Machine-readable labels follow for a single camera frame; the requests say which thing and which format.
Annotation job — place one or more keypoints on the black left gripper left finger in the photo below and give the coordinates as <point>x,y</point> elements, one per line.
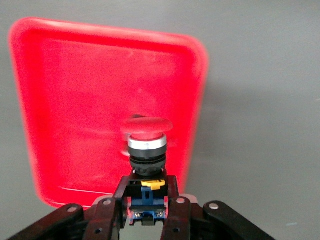
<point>105,220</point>

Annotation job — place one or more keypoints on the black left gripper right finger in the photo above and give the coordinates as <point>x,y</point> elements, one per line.
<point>185,220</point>

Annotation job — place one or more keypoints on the red mushroom push button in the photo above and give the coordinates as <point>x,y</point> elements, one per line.
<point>146,127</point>

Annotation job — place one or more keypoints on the red plastic tray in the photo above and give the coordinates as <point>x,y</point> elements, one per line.
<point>75,100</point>

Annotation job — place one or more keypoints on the dark grey table mat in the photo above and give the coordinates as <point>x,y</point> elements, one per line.
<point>250,100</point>

